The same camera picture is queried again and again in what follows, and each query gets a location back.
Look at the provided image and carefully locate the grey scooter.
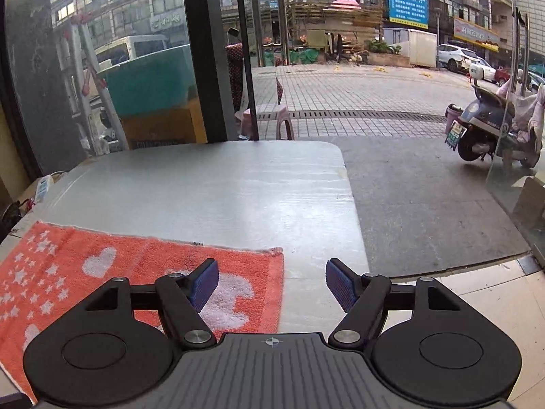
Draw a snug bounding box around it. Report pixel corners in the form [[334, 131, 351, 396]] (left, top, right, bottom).
[[445, 63, 545, 168]]

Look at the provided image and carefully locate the pink quilted scooter cover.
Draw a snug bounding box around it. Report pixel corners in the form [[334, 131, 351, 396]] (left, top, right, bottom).
[[496, 77, 545, 146]]

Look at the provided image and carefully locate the white power strip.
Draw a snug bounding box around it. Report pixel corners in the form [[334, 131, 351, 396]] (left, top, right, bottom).
[[33, 176, 53, 203]]

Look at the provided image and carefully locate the blue billboard sign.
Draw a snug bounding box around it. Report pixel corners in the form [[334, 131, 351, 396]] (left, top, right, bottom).
[[387, 0, 429, 30]]

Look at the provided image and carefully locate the white car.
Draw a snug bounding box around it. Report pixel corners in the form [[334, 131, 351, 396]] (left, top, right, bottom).
[[437, 43, 486, 73]]

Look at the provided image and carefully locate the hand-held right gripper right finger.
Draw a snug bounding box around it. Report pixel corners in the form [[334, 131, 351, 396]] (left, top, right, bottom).
[[325, 259, 461, 351]]

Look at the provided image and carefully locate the orange towel with white hearts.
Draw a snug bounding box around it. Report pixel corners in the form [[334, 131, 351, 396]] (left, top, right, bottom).
[[0, 221, 284, 405]]

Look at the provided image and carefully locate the white van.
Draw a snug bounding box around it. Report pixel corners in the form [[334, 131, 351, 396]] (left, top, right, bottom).
[[94, 34, 170, 67]]

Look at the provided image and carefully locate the pink plastic stool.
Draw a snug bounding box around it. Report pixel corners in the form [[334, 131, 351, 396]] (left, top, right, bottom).
[[237, 109, 295, 141]]

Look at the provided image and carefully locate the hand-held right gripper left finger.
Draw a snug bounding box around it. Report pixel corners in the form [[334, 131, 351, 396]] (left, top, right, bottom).
[[84, 258, 220, 349]]

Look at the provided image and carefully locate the white kiosk box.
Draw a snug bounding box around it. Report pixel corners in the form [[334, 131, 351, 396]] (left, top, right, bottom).
[[383, 28, 437, 68]]

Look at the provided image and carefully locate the glass door handle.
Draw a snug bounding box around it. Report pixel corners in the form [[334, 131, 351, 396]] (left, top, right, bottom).
[[513, 7, 531, 94]]

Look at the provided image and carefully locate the red car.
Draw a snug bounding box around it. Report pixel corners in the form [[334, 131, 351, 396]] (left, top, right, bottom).
[[494, 67, 545, 91]]

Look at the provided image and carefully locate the metal stepladder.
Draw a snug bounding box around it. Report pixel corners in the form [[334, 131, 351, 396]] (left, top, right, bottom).
[[55, 13, 130, 154]]

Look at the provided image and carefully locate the green and yellow bin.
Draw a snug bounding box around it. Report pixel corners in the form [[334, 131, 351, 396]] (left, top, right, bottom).
[[100, 45, 207, 151]]

